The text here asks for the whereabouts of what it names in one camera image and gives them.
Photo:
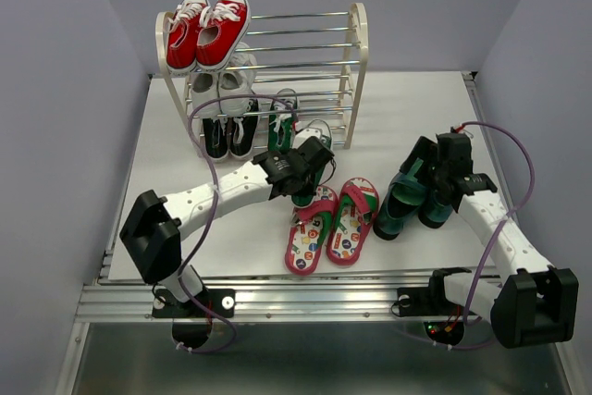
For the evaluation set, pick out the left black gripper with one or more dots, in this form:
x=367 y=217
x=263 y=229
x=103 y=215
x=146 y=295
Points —
x=307 y=188

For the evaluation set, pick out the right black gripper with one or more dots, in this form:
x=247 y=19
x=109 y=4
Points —
x=425 y=149

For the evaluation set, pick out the green canvas sneaker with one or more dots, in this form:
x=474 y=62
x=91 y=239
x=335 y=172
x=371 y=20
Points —
x=280 y=125
x=316 y=128

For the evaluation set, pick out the green metallic loafer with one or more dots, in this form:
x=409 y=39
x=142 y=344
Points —
x=403 y=200
x=436 y=209

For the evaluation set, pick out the pink kids sandal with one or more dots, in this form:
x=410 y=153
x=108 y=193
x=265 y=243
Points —
x=356 y=211
x=309 y=230

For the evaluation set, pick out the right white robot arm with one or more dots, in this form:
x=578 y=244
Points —
x=535 y=302

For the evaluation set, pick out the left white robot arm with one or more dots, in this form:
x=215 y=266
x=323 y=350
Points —
x=157 y=225

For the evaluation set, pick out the cream shoe shelf with rods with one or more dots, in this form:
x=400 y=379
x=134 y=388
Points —
x=323 y=57

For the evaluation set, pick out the right black sneaker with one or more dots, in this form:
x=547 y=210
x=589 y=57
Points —
x=243 y=129

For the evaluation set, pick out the black sneaker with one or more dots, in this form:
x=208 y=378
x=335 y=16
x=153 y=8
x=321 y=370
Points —
x=243 y=129
x=215 y=138

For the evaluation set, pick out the left black sneaker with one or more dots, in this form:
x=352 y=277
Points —
x=215 y=138

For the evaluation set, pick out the right white sneaker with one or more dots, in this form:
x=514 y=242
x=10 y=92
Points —
x=237 y=81

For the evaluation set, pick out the white sneaker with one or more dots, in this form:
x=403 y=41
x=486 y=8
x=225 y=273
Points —
x=204 y=88
x=237 y=81

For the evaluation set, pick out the left white sneaker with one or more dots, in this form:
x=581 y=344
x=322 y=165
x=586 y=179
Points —
x=204 y=88

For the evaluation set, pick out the right red canvas sneaker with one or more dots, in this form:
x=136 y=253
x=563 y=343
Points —
x=222 y=27

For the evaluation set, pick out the red canvas sneaker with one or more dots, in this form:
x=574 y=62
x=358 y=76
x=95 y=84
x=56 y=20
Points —
x=182 y=33
x=222 y=27

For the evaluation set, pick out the left red canvas sneaker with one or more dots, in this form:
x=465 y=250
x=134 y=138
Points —
x=182 y=33

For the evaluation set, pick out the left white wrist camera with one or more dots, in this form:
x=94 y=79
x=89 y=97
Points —
x=303 y=135

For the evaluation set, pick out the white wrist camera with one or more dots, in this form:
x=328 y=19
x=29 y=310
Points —
x=303 y=135
x=461 y=129

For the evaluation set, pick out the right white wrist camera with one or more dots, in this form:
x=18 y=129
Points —
x=461 y=129

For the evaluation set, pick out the aluminium mounting rail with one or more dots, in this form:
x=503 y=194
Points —
x=260 y=301

